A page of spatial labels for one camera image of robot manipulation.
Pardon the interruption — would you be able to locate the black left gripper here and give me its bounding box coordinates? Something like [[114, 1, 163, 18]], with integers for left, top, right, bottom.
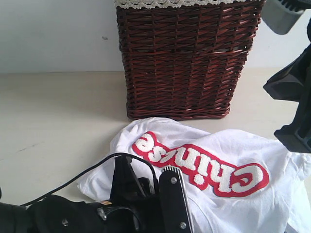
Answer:
[[103, 155, 194, 233]]

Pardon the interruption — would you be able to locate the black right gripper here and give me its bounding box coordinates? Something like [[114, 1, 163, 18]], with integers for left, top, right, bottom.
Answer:
[[263, 46, 311, 153]]

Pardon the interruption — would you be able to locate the white t-shirt red lettering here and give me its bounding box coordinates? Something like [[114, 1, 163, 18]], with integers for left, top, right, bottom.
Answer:
[[77, 116, 311, 233]]

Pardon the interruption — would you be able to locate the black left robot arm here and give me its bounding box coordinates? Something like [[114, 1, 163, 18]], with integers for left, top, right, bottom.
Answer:
[[0, 153, 194, 233]]

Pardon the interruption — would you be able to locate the dark brown wicker basket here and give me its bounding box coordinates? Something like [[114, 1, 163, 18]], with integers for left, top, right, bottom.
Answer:
[[116, 0, 264, 120]]

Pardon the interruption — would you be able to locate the white lace fabric trim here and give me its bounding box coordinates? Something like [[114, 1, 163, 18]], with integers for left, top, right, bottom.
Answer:
[[114, 0, 245, 9]]

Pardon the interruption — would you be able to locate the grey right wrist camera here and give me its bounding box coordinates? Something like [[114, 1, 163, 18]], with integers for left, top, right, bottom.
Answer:
[[260, 0, 311, 35]]

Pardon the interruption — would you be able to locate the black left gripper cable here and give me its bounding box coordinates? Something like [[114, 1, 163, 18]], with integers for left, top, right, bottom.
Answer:
[[20, 152, 158, 207]]

